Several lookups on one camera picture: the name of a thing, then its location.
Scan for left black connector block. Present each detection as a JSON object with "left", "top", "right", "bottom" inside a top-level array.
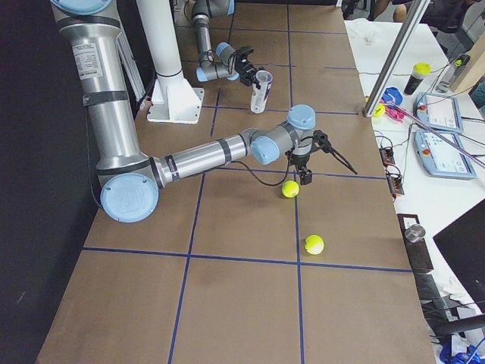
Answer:
[{"left": 379, "top": 146, "right": 395, "bottom": 166}]

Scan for blue teach pendant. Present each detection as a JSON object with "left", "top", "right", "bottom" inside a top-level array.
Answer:
[
  {"left": 413, "top": 92, "right": 464, "bottom": 133},
  {"left": 414, "top": 130, "right": 477, "bottom": 180}
]

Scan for spare yellow tennis ball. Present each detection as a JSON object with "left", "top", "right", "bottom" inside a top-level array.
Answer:
[{"left": 373, "top": 104, "right": 386, "bottom": 118}]

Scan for crumpled white tissue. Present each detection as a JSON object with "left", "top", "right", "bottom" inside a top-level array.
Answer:
[{"left": 346, "top": 19, "right": 378, "bottom": 46}]

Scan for aluminium frame post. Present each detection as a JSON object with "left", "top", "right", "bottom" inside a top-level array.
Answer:
[{"left": 363, "top": 0, "right": 430, "bottom": 117}]

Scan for near blue teach pendant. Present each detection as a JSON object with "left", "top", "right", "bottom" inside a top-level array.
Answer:
[{"left": 414, "top": 130, "right": 477, "bottom": 180}]

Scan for black monitor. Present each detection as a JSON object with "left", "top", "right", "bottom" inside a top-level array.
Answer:
[{"left": 433, "top": 200, "right": 484, "bottom": 310}]

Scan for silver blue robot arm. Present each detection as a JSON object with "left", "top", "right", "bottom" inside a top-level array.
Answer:
[
  {"left": 191, "top": 0, "right": 264, "bottom": 89},
  {"left": 52, "top": 1, "right": 345, "bottom": 223}
]

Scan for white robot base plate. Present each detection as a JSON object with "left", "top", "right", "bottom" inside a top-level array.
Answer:
[{"left": 147, "top": 79, "right": 205, "bottom": 124}]

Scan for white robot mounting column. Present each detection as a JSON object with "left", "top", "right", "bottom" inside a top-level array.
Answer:
[{"left": 136, "top": 0, "right": 183, "bottom": 109}]

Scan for dark bottle with yellow lid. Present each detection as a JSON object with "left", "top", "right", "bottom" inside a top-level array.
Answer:
[{"left": 403, "top": 62, "right": 431, "bottom": 96}]

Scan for blue and pink cloth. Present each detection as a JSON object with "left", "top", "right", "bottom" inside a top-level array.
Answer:
[{"left": 380, "top": 87, "right": 405, "bottom": 123}]

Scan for black connector block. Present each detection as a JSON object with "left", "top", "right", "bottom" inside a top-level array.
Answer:
[
  {"left": 379, "top": 146, "right": 395, "bottom": 166},
  {"left": 386, "top": 172, "right": 405, "bottom": 198}
]

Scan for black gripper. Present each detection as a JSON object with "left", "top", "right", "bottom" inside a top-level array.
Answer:
[
  {"left": 285, "top": 130, "right": 358, "bottom": 185},
  {"left": 231, "top": 45, "right": 266, "bottom": 86}
]

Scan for clear Wilson tennis ball can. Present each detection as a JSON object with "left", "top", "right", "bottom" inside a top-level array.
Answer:
[{"left": 250, "top": 71, "right": 273, "bottom": 114}]

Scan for far blue teach pendant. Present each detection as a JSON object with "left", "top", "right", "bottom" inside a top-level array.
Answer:
[{"left": 413, "top": 92, "right": 464, "bottom": 133}]

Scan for right black connector block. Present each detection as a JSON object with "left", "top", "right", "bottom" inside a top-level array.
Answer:
[{"left": 386, "top": 172, "right": 405, "bottom": 198}]

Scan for small metal cup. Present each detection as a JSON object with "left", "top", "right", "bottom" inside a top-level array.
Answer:
[{"left": 404, "top": 224, "right": 426, "bottom": 243}]

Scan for person in black shirt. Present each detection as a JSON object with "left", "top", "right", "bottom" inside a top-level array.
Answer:
[{"left": 368, "top": 0, "right": 479, "bottom": 33}]

